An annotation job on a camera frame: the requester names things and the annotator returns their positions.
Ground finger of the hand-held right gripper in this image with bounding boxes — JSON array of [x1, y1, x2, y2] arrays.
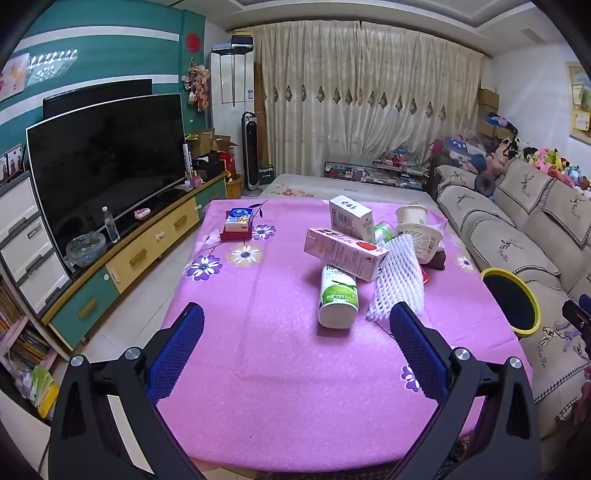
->
[[562, 299, 591, 361]]

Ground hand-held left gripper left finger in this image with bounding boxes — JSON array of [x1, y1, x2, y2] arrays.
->
[[48, 302, 206, 480]]

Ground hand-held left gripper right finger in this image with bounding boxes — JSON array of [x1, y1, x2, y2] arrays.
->
[[389, 302, 541, 480]]

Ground yellow rimmed black trash bin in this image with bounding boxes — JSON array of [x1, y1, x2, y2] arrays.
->
[[480, 268, 541, 339]]

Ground white foam fruit net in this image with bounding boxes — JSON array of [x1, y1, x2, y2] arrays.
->
[[366, 233, 426, 324]]

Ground green yogurt bottle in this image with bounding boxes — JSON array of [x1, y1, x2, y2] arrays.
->
[[318, 264, 360, 329]]

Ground pink juice carton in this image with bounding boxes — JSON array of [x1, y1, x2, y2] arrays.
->
[[303, 227, 391, 283]]

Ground plain white cup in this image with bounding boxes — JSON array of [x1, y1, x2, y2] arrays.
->
[[395, 204, 428, 227]]

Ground white carton box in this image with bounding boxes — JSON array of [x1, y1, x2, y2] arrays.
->
[[329, 195, 374, 243]]

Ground teal yellow television cabinet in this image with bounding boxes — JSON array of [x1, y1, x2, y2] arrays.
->
[[41, 173, 229, 352]]

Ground pink flowered tablecloth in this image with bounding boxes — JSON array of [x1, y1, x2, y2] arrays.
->
[[159, 198, 532, 474]]

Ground beige sofa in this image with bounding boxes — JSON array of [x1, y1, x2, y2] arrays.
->
[[434, 159, 591, 439]]

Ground glass bowl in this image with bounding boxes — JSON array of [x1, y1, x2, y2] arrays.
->
[[66, 232, 107, 268]]

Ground clear water bottle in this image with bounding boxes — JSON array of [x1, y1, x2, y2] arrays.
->
[[102, 206, 121, 244]]

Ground blue white tissue box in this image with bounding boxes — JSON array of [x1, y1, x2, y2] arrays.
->
[[225, 208, 254, 233]]

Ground shelf of books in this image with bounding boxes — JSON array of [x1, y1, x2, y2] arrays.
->
[[0, 277, 61, 418]]

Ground row of plush toys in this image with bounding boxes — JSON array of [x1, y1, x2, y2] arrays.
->
[[485, 136, 591, 197]]

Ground low glass table with books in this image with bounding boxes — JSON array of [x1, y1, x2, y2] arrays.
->
[[323, 157, 432, 190]]

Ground white plastic drawer unit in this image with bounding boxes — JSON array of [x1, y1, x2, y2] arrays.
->
[[0, 171, 72, 319]]

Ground black storage box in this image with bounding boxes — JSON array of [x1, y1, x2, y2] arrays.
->
[[194, 152, 232, 181]]

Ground flowered mattress cover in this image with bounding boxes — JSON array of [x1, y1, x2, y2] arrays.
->
[[259, 174, 437, 208]]

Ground large curved television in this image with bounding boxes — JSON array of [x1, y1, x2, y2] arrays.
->
[[25, 93, 188, 268]]

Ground blue white star bag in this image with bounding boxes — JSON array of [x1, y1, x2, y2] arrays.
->
[[443, 136, 486, 169]]

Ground open cardboard boxes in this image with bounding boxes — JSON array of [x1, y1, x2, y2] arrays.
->
[[187, 128, 238, 158]]

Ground black tower fan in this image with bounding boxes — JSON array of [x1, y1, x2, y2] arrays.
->
[[241, 112, 264, 198]]

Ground framed landscape picture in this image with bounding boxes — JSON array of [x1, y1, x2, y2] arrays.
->
[[567, 61, 591, 144]]

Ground stack of cardboard boxes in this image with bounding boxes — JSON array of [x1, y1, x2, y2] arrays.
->
[[475, 88, 500, 137]]

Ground cream patterned curtain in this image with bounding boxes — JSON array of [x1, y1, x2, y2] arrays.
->
[[252, 21, 483, 185]]

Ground white standing air conditioner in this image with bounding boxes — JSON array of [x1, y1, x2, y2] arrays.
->
[[210, 41, 256, 178]]

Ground hanging flower decoration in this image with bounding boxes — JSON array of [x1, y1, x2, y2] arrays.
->
[[182, 58, 211, 112]]

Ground small photo frame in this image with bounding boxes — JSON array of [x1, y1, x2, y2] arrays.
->
[[0, 144, 24, 182]]

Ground crystal wall decoration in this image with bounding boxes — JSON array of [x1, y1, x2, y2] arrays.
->
[[28, 48, 77, 86]]

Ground pale wall poster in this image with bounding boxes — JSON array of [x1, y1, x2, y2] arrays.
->
[[0, 53, 31, 100]]

